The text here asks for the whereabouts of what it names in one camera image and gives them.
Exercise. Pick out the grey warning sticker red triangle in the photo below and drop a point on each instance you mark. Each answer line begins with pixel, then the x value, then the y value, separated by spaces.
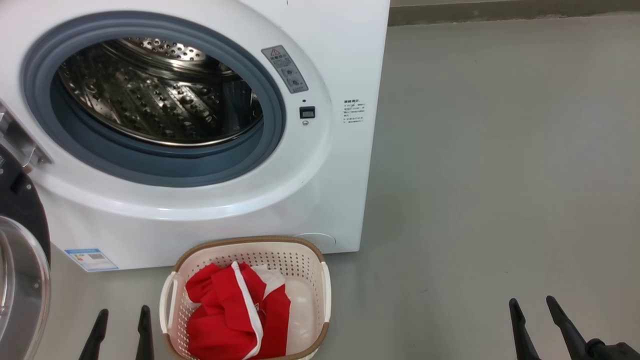
pixel 285 70

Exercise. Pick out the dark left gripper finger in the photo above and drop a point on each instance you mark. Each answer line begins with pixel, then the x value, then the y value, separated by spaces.
pixel 145 335
pixel 96 340

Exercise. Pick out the blue energy label sticker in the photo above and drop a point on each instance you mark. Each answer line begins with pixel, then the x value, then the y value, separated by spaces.
pixel 91 259

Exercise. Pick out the white front-load washing machine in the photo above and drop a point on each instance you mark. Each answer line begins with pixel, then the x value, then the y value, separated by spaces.
pixel 325 190

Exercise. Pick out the black door lock socket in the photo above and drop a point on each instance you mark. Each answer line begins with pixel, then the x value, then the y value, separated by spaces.
pixel 307 112

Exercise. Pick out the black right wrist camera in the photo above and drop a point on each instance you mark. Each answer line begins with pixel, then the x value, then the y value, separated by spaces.
pixel 617 351

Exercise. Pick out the black round glass washer door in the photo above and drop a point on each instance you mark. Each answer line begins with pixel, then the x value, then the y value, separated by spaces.
pixel 25 215

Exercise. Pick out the red and white garment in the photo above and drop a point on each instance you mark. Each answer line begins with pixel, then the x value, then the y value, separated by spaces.
pixel 220 320

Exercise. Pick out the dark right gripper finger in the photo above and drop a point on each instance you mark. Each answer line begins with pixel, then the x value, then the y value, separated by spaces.
pixel 522 335
pixel 567 332

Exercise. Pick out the cream perforated laundry basket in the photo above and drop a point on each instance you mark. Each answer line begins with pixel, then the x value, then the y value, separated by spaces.
pixel 300 260

